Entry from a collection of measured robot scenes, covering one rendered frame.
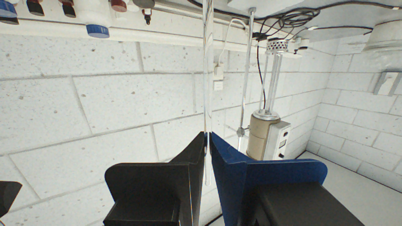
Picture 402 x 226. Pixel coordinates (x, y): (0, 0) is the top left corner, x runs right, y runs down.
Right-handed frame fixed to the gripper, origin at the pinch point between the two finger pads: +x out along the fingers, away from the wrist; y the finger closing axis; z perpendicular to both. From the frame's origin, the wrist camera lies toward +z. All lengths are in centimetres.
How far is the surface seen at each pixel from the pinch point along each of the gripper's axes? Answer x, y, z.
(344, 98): 139, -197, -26
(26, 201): 19, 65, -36
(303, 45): 85, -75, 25
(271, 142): 27.2, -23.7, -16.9
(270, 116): 30.5, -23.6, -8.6
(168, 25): 43, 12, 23
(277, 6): 42, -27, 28
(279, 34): 68, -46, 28
